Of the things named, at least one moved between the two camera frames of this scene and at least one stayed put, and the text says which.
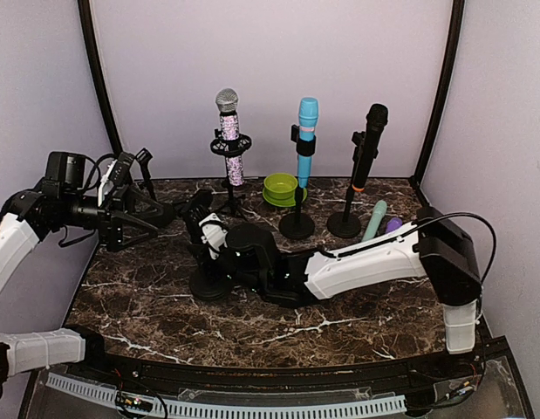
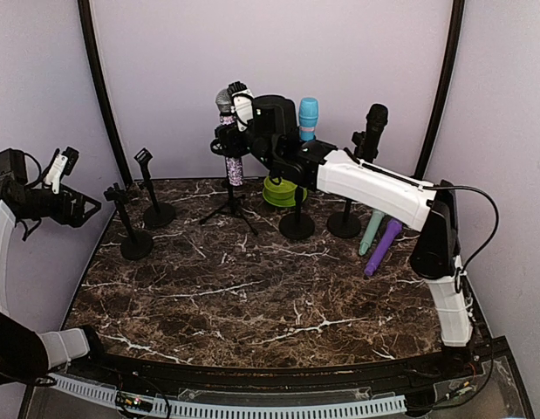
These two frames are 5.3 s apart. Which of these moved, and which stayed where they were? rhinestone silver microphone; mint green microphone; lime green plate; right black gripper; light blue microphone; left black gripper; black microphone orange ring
Moved: left black gripper; right black gripper
Stayed: rhinestone silver microphone; mint green microphone; black microphone orange ring; light blue microphone; lime green plate
